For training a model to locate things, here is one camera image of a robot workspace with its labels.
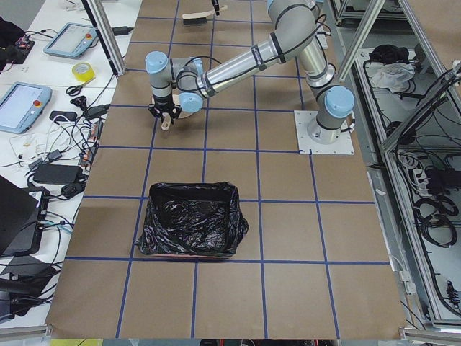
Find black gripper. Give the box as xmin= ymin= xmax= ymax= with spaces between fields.
xmin=148 ymin=0 xmax=220 ymax=125

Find beige plastic dustpan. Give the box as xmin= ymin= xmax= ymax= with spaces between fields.
xmin=148 ymin=92 xmax=202 ymax=131

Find white hand brush black bristles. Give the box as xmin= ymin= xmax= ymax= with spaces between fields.
xmin=182 ymin=5 xmax=228 ymax=25

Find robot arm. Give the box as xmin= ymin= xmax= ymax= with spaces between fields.
xmin=145 ymin=1 xmax=354 ymax=145

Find bin with black bag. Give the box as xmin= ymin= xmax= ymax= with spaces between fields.
xmin=136 ymin=182 xmax=249 ymax=258

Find yellow tape roll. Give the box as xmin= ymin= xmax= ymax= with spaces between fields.
xmin=72 ymin=62 xmax=95 ymax=82

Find scissors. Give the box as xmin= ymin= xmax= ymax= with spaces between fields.
xmin=66 ymin=78 xmax=94 ymax=97

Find blue teach pendant far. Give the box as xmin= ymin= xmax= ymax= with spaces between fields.
xmin=43 ymin=22 xmax=98 ymax=59

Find blue teach pendant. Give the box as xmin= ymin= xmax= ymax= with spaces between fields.
xmin=43 ymin=22 xmax=98 ymax=59
xmin=1 ymin=82 xmax=53 ymax=134

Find black power adapter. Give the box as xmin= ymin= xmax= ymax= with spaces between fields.
xmin=33 ymin=164 xmax=84 ymax=185

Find blue teach pendant near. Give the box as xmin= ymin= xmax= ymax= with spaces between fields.
xmin=1 ymin=82 xmax=53 ymax=134

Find black laptop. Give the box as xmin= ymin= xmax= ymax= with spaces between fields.
xmin=1 ymin=177 xmax=50 ymax=257

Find white cloth rag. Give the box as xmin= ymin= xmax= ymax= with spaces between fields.
xmin=370 ymin=63 xmax=415 ymax=93

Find aluminium frame post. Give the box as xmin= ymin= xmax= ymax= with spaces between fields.
xmin=82 ymin=0 xmax=126 ymax=76

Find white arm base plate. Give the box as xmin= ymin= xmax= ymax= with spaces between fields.
xmin=294 ymin=110 xmax=355 ymax=156

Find black cable bundle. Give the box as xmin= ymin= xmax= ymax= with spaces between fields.
xmin=412 ymin=196 xmax=460 ymax=249

